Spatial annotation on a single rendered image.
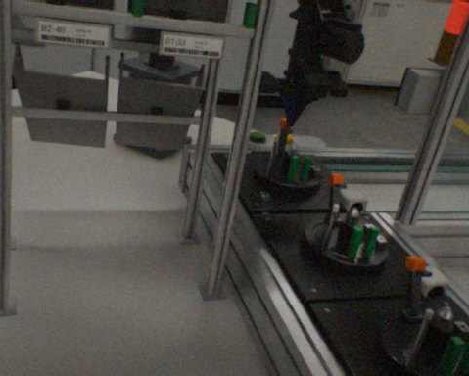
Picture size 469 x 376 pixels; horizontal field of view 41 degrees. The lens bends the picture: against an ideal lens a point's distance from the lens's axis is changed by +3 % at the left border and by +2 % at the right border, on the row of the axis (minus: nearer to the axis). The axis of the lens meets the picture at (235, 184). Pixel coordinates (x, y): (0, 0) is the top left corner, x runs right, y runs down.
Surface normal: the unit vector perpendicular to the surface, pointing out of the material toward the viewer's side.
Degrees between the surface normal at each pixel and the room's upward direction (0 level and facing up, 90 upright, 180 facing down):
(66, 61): 90
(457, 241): 90
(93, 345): 0
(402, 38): 90
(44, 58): 90
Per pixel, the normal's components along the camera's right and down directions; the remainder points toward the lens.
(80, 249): 0.17, -0.88
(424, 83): 0.30, 0.47
